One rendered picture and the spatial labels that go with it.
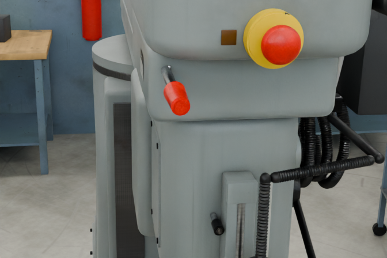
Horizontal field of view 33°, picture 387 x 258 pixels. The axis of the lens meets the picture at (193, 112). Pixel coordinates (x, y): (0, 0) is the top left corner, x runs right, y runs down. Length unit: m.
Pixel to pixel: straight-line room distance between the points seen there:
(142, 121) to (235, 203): 0.26
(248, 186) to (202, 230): 0.10
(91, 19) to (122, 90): 3.72
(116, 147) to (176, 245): 0.45
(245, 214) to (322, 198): 3.54
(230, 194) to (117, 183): 0.55
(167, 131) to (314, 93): 0.20
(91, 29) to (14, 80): 0.76
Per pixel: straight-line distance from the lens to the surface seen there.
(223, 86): 0.79
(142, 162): 1.06
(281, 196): 0.91
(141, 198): 1.09
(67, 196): 4.35
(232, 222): 0.87
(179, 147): 0.86
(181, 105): 0.64
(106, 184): 1.40
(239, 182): 0.84
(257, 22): 0.66
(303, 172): 0.80
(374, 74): 1.22
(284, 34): 0.64
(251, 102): 0.81
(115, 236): 1.43
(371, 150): 0.88
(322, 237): 3.93
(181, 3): 0.67
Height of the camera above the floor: 1.90
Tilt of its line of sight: 19 degrees down
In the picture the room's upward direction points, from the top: 1 degrees clockwise
